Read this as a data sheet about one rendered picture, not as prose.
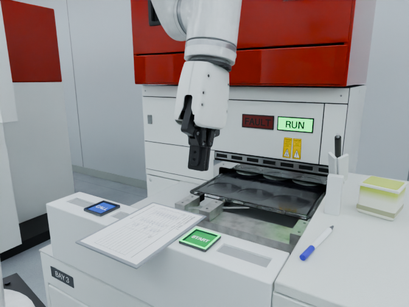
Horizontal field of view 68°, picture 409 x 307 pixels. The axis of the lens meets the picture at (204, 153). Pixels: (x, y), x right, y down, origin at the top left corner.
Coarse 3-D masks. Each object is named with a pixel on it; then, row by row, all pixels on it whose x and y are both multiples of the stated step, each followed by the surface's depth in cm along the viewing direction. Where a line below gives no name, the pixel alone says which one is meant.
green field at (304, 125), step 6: (282, 120) 100; (288, 120) 99; (294, 120) 98; (300, 120) 97; (306, 120) 96; (312, 120) 95; (282, 126) 101; (288, 126) 100; (294, 126) 99; (300, 126) 98; (306, 126) 97
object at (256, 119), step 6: (246, 120) 107; (252, 120) 106; (258, 120) 105; (264, 120) 104; (270, 120) 102; (246, 126) 108; (252, 126) 106; (258, 126) 105; (264, 126) 104; (270, 126) 103
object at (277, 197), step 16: (224, 176) 110; (240, 176) 110; (256, 176) 110; (208, 192) 94; (224, 192) 94; (240, 192) 94; (256, 192) 94; (272, 192) 94; (288, 192) 94; (304, 192) 94; (320, 192) 94; (288, 208) 82; (304, 208) 82
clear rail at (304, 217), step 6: (192, 192) 95; (204, 192) 93; (210, 198) 92; (216, 198) 91; (222, 198) 90; (228, 198) 89; (240, 204) 87; (246, 204) 86; (252, 204) 85; (258, 204) 84; (264, 210) 83; (270, 210) 82; (276, 210) 81; (282, 210) 81; (294, 216) 79; (300, 216) 78; (306, 216) 77
